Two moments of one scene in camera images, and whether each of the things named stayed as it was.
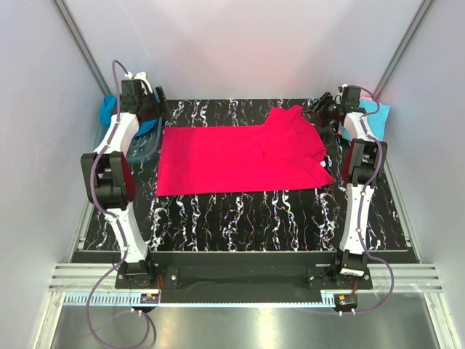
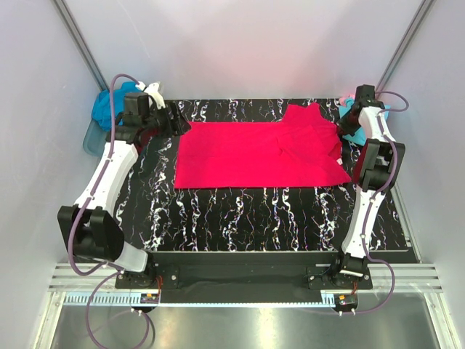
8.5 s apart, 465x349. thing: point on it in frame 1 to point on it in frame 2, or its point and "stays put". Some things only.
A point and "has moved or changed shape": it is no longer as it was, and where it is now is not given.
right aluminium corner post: [421, 13] stays put
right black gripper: [323, 100] to [344, 129]
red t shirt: [288, 151] has moved or changed shape
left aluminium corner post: [71, 27] stays put
